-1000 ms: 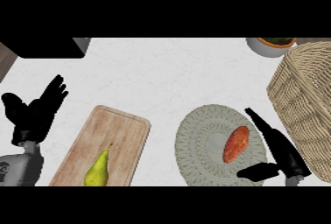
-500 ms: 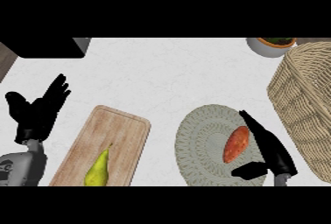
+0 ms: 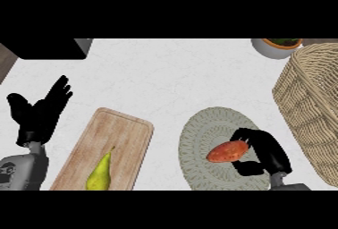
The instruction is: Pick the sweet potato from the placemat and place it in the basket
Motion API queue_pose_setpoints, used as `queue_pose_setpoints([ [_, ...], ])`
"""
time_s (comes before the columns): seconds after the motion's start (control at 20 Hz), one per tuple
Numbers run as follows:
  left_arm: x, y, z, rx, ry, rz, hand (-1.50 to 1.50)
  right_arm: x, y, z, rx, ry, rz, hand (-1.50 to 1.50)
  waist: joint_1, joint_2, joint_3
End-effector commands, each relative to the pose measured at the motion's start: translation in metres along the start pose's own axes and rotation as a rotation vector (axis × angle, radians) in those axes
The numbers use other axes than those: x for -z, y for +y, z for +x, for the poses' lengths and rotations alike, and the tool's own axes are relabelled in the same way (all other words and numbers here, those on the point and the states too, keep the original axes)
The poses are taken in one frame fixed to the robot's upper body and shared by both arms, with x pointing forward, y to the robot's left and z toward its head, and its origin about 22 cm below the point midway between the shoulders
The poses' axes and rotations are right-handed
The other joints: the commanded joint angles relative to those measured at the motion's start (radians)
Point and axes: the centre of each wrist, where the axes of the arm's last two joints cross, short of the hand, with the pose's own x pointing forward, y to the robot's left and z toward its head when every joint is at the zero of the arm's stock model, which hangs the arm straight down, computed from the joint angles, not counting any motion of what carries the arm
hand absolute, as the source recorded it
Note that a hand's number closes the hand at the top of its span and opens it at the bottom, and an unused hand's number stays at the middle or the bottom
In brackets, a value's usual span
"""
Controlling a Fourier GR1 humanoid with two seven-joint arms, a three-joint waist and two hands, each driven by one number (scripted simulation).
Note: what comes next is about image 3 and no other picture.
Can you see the tan wicker basket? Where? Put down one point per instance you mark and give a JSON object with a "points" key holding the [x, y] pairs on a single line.
{"points": [[312, 113]]}

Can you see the wooden cutting board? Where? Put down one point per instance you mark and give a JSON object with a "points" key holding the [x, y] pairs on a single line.
{"points": [[114, 134]]}

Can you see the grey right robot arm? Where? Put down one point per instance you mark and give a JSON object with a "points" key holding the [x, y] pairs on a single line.
{"points": [[284, 183]]}

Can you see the black appliance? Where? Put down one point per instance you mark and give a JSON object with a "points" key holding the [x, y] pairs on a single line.
{"points": [[47, 47]]}

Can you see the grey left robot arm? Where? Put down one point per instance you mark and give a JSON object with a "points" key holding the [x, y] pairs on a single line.
{"points": [[22, 170]]}

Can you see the yellow-green pear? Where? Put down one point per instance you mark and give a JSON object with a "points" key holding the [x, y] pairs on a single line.
{"points": [[101, 176]]}

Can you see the orange sweet potato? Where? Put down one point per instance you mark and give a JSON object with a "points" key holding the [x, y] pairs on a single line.
{"points": [[227, 151]]}

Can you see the grey potted plant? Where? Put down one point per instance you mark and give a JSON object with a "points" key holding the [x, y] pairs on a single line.
{"points": [[278, 47]]}

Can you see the grey woven round placemat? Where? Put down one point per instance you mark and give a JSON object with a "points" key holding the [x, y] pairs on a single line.
{"points": [[211, 140]]}

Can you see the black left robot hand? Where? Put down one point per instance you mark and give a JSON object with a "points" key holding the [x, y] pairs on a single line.
{"points": [[43, 113]]}

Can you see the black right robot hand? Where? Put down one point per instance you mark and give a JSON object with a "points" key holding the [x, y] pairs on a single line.
{"points": [[269, 149]]}

